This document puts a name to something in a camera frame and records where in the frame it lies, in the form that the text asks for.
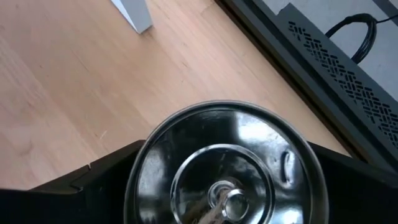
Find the black cable bundle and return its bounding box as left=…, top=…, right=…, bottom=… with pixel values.
left=325, top=12, right=379, bottom=65

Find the white perforated metal shelf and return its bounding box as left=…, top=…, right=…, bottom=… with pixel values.
left=110, top=0, right=154, bottom=34

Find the black perforated table frame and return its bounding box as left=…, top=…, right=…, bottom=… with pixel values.
left=214, top=0, right=398, bottom=175

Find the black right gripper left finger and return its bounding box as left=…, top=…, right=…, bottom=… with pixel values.
left=0, top=139, right=146, bottom=224

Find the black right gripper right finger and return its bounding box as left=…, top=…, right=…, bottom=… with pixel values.
left=307, top=141, right=398, bottom=224

